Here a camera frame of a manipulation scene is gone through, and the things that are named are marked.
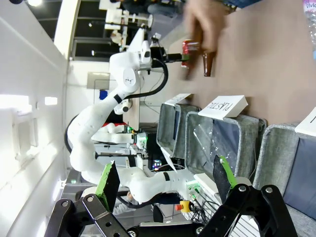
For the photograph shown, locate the red drink can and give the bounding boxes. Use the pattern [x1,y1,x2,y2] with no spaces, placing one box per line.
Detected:
[181,39,201,69]

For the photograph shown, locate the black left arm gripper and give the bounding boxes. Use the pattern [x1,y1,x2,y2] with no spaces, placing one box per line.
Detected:
[149,46,190,70]

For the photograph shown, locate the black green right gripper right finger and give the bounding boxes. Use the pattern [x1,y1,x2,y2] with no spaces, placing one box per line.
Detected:
[197,155,299,237]

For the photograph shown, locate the yellow red emergency stop button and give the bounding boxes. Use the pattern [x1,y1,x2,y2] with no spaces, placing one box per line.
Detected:
[175,199,194,213]

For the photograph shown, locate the brown glass bottle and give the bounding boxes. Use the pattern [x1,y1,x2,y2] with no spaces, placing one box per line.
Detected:
[202,50,217,78]

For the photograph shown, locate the wrist watch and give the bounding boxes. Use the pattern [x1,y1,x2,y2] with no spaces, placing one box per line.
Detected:
[222,1,238,13]

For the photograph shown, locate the grey fabric basket plastic label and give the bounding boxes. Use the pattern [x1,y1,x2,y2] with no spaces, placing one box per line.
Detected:
[184,111,268,184]

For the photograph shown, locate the clear plastic water bottle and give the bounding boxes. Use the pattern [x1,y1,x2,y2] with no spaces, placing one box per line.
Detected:
[303,0,316,50]

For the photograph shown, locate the white paper sheet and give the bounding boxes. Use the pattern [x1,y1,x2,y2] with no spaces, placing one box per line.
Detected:
[159,145,179,172]

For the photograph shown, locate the blue denim sleeve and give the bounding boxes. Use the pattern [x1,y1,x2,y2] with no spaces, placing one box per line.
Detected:
[223,0,256,10]

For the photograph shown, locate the white label card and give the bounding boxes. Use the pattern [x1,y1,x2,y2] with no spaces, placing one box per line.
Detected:
[295,107,316,136]
[164,93,193,106]

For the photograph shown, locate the person's hand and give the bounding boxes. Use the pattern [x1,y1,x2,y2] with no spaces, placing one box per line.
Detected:
[184,0,232,54]

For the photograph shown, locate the white card reading plastic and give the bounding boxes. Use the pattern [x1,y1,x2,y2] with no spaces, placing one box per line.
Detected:
[197,95,248,119]

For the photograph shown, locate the white control box green light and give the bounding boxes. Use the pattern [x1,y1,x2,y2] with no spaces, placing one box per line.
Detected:
[194,172,221,196]

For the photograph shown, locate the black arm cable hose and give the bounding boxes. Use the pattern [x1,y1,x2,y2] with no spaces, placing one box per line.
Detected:
[128,58,170,100]

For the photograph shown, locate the grey fabric basket blue lining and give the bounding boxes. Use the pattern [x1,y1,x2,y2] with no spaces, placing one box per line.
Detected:
[253,123,316,224]

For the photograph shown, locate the clear plastic packaging waste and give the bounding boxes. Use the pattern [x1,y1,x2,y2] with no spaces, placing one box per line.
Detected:
[194,120,238,169]

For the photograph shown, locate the grey fabric basket with paper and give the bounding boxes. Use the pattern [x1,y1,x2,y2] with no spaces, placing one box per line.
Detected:
[156,103,202,160]

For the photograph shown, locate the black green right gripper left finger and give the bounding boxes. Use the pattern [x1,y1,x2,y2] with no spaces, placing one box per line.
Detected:
[45,160,131,237]

